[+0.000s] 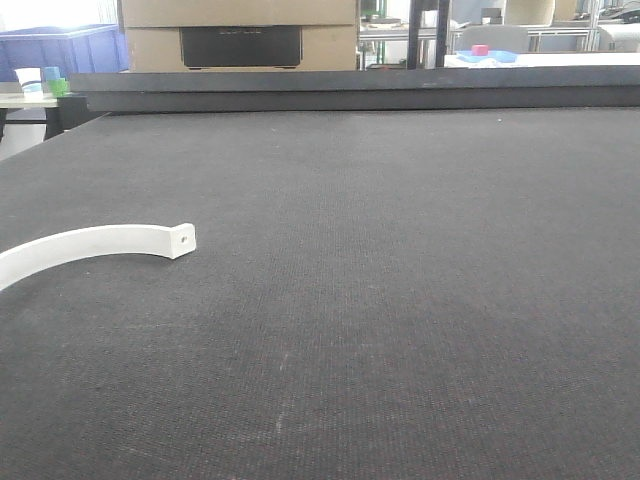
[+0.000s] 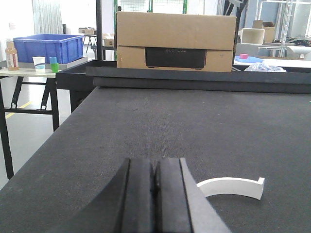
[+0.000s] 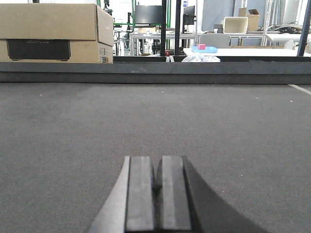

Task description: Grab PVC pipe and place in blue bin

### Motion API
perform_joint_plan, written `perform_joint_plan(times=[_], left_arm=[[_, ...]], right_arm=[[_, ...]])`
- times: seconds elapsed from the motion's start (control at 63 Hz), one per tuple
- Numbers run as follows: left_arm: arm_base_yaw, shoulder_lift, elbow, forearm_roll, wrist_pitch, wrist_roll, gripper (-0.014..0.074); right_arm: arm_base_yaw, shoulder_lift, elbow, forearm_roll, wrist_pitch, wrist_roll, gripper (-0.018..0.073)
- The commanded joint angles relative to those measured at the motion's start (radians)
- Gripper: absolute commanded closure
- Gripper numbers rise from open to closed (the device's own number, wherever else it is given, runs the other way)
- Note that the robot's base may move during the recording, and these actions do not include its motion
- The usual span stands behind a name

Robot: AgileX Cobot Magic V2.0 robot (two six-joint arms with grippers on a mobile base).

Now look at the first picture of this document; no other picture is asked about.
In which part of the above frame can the green plastic cup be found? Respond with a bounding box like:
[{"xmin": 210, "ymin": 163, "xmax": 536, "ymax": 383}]
[{"xmin": 48, "ymin": 78, "xmax": 69, "ymax": 98}]

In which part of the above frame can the black vertical post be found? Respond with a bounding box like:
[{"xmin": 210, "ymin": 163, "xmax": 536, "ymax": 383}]
[{"xmin": 406, "ymin": 0, "xmax": 452, "ymax": 71}]

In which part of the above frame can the blue plastic crate background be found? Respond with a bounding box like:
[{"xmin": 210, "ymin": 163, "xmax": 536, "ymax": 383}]
[{"xmin": 1, "ymin": 24, "xmax": 129, "ymax": 82}]

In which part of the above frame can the blue tray background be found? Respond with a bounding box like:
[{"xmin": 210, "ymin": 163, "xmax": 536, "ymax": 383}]
[{"xmin": 456, "ymin": 50, "xmax": 519, "ymax": 64}]

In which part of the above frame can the dark raised table ledge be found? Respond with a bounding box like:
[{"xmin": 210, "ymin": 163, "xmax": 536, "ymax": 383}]
[{"xmin": 70, "ymin": 65, "xmax": 639, "ymax": 113}]

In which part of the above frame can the white curved plastic bracket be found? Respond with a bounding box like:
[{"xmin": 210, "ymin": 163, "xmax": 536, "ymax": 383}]
[{"xmin": 1, "ymin": 223, "xmax": 197, "ymax": 289}]

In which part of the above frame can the cardboard box with black panel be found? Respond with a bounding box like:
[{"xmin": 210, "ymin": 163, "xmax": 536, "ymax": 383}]
[{"xmin": 118, "ymin": 0, "xmax": 359, "ymax": 73}]

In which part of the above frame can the pink cube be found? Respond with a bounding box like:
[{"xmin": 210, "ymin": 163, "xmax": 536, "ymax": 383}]
[{"xmin": 471, "ymin": 44, "xmax": 490, "ymax": 57}]

